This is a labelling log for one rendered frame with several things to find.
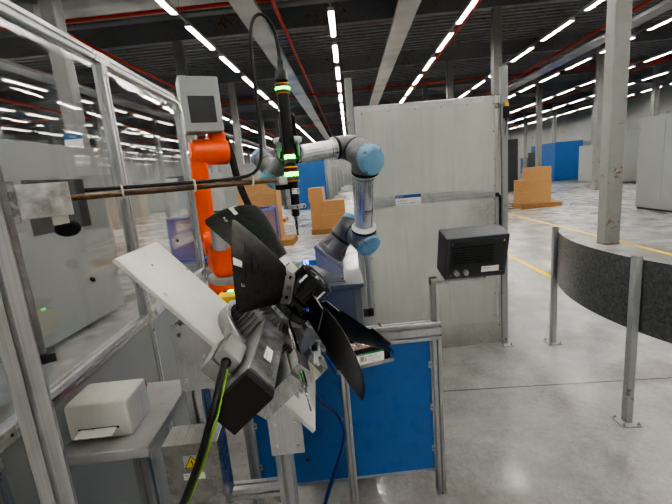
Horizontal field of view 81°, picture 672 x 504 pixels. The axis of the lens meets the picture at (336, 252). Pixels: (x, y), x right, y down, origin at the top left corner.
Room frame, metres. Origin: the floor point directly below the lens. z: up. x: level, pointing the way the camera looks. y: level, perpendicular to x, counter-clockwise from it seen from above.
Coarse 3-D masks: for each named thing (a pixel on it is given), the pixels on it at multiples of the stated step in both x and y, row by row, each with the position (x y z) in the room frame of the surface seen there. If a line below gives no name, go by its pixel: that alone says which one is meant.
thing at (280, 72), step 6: (282, 66) 1.22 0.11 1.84; (276, 72) 1.21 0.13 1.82; (282, 72) 1.21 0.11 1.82; (276, 78) 1.21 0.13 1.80; (282, 78) 1.21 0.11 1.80; (294, 186) 1.21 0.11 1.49; (294, 192) 1.21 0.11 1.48; (294, 198) 1.21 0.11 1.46; (294, 204) 1.21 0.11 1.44; (294, 210) 1.21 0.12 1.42; (294, 216) 1.22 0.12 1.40
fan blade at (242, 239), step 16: (240, 224) 0.94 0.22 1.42; (240, 240) 0.90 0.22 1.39; (256, 240) 0.96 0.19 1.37; (240, 256) 0.88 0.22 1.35; (256, 256) 0.93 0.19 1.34; (272, 256) 1.00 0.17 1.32; (240, 272) 0.85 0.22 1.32; (256, 272) 0.91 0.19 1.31; (272, 272) 0.98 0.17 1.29; (256, 288) 0.90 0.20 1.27; (272, 288) 0.97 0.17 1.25; (240, 304) 0.82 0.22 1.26; (256, 304) 0.89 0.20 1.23; (272, 304) 0.97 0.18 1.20
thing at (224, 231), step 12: (216, 216) 1.18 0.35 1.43; (228, 216) 1.20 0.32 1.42; (240, 216) 1.23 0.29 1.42; (252, 216) 1.25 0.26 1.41; (264, 216) 1.29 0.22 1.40; (216, 228) 1.15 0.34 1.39; (228, 228) 1.17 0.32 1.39; (252, 228) 1.21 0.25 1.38; (264, 228) 1.23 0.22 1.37; (228, 240) 1.14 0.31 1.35; (264, 240) 1.20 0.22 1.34; (276, 240) 1.22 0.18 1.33; (276, 252) 1.18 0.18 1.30
